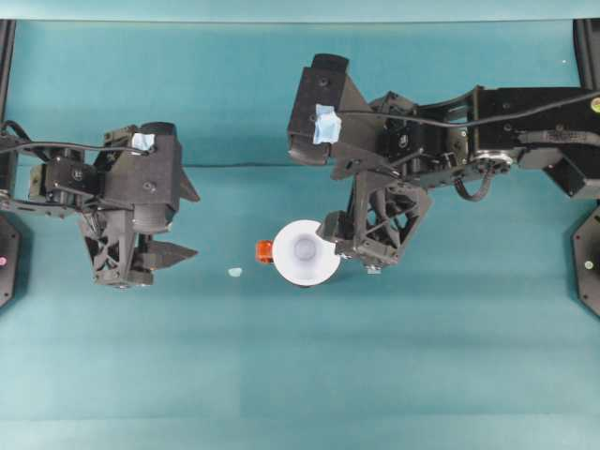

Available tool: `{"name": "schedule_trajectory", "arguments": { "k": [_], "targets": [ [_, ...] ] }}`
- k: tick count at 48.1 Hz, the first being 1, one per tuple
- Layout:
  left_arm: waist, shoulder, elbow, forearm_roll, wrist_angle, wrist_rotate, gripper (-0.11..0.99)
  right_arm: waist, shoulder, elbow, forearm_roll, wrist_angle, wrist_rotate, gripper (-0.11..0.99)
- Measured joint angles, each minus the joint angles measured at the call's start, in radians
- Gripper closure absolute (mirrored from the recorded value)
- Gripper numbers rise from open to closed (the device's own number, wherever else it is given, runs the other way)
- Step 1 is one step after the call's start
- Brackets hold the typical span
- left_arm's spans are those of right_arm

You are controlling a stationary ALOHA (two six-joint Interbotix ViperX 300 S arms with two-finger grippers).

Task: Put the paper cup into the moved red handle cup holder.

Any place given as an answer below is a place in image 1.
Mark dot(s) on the white paper cup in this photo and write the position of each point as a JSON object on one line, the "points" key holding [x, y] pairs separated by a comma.
{"points": [[300, 271]]}

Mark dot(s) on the small white paper scrap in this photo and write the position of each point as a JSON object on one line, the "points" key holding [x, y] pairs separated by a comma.
{"points": [[235, 272]]}

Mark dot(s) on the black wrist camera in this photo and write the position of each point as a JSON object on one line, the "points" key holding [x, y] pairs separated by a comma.
{"points": [[319, 89], [150, 178]]}

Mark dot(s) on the black frame post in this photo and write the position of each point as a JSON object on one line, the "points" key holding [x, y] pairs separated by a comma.
{"points": [[589, 51], [5, 70]]}

